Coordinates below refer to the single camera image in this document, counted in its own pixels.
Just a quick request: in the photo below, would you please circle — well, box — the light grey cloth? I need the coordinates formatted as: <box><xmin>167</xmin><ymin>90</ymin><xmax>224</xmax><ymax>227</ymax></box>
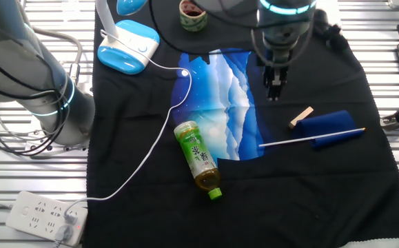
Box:
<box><xmin>338</xmin><ymin>236</ymin><xmax>399</xmax><ymax>248</ymax></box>

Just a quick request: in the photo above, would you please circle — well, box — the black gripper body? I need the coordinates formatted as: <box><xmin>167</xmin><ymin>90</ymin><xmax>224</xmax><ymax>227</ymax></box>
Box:
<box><xmin>263</xmin><ymin>56</ymin><xmax>291</xmax><ymax>82</ymax></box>

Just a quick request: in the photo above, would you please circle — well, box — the grey power plug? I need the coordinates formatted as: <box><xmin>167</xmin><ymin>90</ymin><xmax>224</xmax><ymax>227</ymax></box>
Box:
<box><xmin>52</xmin><ymin>225</ymin><xmax>74</xmax><ymax>248</ymax></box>

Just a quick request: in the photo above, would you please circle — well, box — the blue and white desk lamp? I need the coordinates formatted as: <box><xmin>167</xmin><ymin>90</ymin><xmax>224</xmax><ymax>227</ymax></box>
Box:
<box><xmin>94</xmin><ymin>0</ymin><xmax>161</xmax><ymax>76</ymax></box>

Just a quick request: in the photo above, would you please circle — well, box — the white power strip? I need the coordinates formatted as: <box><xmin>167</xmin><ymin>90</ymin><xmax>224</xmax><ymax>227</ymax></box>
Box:
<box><xmin>5</xmin><ymin>191</ymin><xmax>89</xmax><ymax>247</ymax></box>

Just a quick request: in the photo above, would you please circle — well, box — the white lamp cable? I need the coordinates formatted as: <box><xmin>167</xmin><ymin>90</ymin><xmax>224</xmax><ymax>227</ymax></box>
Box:
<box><xmin>63</xmin><ymin>29</ymin><xmax>193</xmax><ymax>223</ymax></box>

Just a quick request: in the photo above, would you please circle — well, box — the blue mountain print sheet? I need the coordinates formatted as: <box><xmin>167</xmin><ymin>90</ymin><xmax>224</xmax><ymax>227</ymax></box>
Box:
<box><xmin>170</xmin><ymin>48</ymin><xmax>267</xmax><ymax>162</ymax></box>

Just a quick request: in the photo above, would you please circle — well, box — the green tea bottle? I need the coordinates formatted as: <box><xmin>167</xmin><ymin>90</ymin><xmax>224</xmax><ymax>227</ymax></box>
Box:
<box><xmin>173</xmin><ymin>120</ymin><xmax>223</xmax><ymax>201</ymax></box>

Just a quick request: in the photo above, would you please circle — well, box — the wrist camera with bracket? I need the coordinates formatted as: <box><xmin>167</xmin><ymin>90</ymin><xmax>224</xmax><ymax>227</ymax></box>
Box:
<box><xmin>314</xmin><ymin>8</ymin><xmax>350</xmax><ymax>52</ymax></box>

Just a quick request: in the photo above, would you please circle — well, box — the blue flag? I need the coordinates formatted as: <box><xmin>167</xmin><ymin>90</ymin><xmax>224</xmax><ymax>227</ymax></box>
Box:
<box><xmin>258</xmin><ymin>110</ymin><xmax>367</xmax><ymax>149</ymax></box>

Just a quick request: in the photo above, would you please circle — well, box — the black cloth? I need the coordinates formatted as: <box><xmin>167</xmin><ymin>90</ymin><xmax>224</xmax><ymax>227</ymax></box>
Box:
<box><xmin>81</xmin><ymin>0</ymin><xmax>399</xmax><ymax>248</ymax></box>

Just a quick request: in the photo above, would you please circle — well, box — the small wooden block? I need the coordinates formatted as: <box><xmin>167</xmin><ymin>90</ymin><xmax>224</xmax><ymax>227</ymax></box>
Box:
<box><xmin>287</xmin><ymin>105</ymin><xmax>315</xmax><ymax>130</ymax></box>

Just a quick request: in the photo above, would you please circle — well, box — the tape roll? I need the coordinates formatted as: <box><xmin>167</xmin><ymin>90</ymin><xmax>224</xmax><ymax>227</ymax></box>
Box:
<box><xmin>178</xmin><ymin>0</ymin><xmax>208</xmax><ymax>33</ymax></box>

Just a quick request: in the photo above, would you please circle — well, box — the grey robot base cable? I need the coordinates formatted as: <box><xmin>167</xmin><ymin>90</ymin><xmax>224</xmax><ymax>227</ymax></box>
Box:
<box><xmin>0</xmin><ymin>27</ymin><xmax>83</xmax><ymax>158</ymax></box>

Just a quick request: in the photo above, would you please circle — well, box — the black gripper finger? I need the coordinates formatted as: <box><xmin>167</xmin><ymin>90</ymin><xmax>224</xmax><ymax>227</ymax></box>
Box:
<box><xmin>266</xmin><ymin>77</ymin><xmax>287</xmax><ymax>102</ymax></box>

